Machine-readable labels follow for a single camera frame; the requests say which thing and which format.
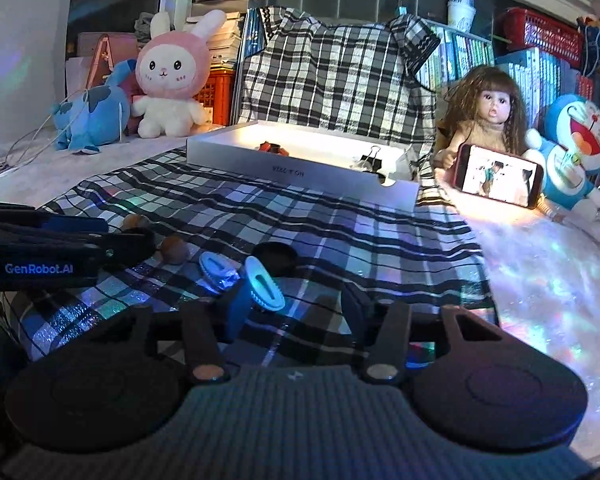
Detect white charging cable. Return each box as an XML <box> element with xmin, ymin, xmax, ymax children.
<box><xmin>0</xmin><ymin>86</ymin><xmax>121</xmax><ymax>181</ymax></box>

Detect brown nut ball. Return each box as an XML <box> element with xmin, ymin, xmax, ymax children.
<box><xmin>121</xmin><ymin>214</ymin><xmax>149</xmax><ymax>231</ymax></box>
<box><xmin>159</xmin><ymin>235</ymin><xmax>189</xmax><ymax>266</ymax></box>

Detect stack of books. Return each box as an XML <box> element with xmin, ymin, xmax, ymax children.
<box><xmin>183</xmin><ymin>0</ymin><xmax>266</xmax><ymax>70</ymax></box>

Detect black round cap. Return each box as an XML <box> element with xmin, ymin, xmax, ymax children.
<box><xmin>251</xmin><ymin>242</ymin><xmax>298</xmax><ymax>278</ymax></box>

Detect small black binder clip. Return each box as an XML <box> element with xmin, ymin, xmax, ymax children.
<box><xmin>351</xmin><ymin>145</ymin><xmax>382</xmax><ymax>172</ymax></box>

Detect red plastic crate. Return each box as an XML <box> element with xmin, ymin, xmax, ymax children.
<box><xmin>195</xmin><ymin>70</ymin><xmax>235</xmax><ymax>126</ymax></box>

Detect pink white bunny plush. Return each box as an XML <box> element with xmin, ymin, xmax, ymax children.
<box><xmin>131</xmin><ymin>10</ymin><xmax>226</xmax><ymax>139</ymax></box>

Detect red plastic basket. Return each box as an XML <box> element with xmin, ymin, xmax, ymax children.
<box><xmin>495</xmin><ymin>8</ymin><xmax>583</xmax><ymax>70</ymax></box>

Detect black white plaid cloth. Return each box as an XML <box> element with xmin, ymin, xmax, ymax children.
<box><xmin>2</xmin><ymin>6</ymin><xmax>497</xmax><ymax>365</ymax></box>

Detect pink handbag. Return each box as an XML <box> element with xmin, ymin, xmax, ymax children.
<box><xmin>78</xmin><ymin>32</ymin><xmax>140</xmax><ymax>89</ymax></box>

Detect white shallow cardboard box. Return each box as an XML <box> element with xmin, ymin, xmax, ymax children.
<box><xmin>186</xmin><ymin>122</ymin><xmax>420</xmax><ymax>212</ymax></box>

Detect red chili pepper toy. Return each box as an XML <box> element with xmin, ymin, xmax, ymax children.
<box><xmin>257</xmin><ymin>142</ymin><xmax>289</xmax><ymax>156</ymax></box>

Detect large black binder clip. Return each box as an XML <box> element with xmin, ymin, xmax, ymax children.
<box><xmin>375</xmin><ymin>171</ymin><xmax>387</xmax><ymax>184</ymax></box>

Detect blue Doraemon plush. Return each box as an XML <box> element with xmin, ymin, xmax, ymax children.
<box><xmin>523</xmin><ymin>94</ymin><xmax>600</xmax><ymax>221</ymax></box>

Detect white blue hair clip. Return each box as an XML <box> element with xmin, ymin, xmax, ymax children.
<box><xmin>198</xmin><ymin>252</ymin><xmax>240</xmax><ymax>292</ymax></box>
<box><xmin>243</xmin><ymin>256</ymin><xmax>286</xmax><ymax>312</ymax></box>

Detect blue dinosaur plush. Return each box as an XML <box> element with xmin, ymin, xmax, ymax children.
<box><xmin>50</xmin><ymin>58</ymin><xmax>136</xmax><ymax>153</ymax></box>

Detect brown haired doll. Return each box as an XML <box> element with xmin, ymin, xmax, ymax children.
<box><xmin>432</xmin><ymin>65</ymin><xmax>528</xmax><ymax>170</ymax></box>

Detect stacked paper cups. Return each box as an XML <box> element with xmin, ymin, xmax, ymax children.
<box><xmin>447</xmin><ymin>0</ymin><xmax>476</xmax><ymax>32</ymax></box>

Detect red cased smartphone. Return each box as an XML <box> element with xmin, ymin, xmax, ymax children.
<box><xmin>452</xmin><ymin>144</ymin><xmax>544</xmax><ymax>209</ymax></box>

